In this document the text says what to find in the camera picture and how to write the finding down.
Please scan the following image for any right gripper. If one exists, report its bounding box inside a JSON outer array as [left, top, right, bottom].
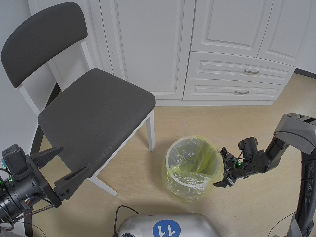
[[213, 168, 247, 188]]

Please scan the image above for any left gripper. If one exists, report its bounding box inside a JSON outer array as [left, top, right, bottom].
[[6, 146, 92, 208]]

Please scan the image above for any yellow plastic bag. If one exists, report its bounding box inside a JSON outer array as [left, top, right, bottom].
[[161, 135, 224, 205]]

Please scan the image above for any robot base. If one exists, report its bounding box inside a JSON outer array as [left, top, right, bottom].
[[118, 212, 223, 237]]

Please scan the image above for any white trash bin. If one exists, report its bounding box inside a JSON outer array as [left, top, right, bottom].
[[165, 137, 224, 203]]

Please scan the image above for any dark grey white chair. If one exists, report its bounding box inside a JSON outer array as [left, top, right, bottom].
[[0, 2, 156, 197]]

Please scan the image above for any white wardrobe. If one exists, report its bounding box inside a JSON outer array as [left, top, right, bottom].
[[26, 0, 297, 107]]

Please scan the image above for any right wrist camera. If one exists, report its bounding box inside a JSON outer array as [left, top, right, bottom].
[[220, 146, 237, 169]]

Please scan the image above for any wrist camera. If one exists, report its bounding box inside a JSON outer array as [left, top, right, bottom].
[[2, 144, 28, 180], [220, 146, 237, 169]]

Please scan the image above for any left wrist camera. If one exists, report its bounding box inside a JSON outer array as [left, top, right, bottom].
[[2, 144, 28, 180]]

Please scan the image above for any black cable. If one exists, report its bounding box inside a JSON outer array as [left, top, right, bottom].
[[270, 212, 296, 234], [114, 205, 140, 234]]

